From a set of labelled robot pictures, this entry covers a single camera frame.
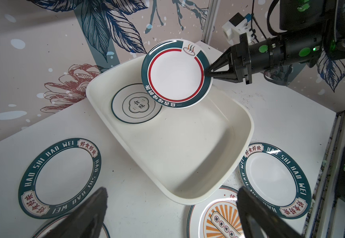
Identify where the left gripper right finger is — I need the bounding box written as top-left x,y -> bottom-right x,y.
237,187 -> 301,238

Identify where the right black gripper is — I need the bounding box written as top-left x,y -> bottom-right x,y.
205,33 -> 283,84

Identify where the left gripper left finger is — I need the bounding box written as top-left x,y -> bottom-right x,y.
45,187 -> 108,238

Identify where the green rim hao wei plate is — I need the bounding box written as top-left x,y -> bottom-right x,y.
239,142 -> 312,219

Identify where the green red rim plate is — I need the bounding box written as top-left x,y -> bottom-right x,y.
141,39 -> 213,109

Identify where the white clover plate thin rim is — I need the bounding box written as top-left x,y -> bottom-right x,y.
111,83 -> 162,124

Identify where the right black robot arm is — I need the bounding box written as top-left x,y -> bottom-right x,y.
205,1 -> 345,86

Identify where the white plastic bin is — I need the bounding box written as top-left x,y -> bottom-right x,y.
86,57 -> 254,205

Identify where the orange sunburst plate left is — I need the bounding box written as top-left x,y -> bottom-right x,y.
33,211 -> 110,238

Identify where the orange sunburst plate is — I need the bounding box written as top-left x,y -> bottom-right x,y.
33,211 -> 110,238
186,185 -> 245,238

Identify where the green rim plate far left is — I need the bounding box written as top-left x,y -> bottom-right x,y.
18,138 -> 102,219

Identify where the orange sunburst plate centre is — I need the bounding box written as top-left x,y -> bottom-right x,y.
186,185 -> 245,238

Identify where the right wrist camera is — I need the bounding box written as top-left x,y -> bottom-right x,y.
222,13 -> 254,45

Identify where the aluminium mounting rail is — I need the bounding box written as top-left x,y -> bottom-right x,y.
302,111 -> 345,238

